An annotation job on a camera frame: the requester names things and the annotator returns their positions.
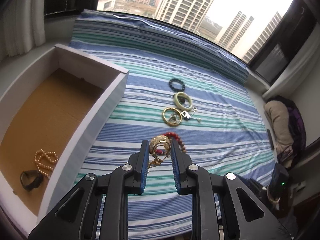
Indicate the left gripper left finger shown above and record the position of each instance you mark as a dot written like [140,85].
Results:
[97,202]

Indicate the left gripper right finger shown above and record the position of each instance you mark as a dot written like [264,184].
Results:
[222,200]

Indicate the black wrist watch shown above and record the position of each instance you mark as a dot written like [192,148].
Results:
[31,179]

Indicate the purple cloth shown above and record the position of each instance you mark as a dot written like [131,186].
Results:
[297,131]

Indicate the gold bangle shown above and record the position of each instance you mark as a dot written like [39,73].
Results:
[172,116]

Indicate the beige cushion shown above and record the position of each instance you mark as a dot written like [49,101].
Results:
[278,117]

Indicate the silver padlock charm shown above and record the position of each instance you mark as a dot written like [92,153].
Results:
[185,115]

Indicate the striped blue bed sheet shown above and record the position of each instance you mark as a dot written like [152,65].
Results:
[179,85]

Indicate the white cardboard box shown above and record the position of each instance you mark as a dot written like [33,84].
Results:
[59,103]

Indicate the white curtain left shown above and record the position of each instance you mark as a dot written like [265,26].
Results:
[22,27]

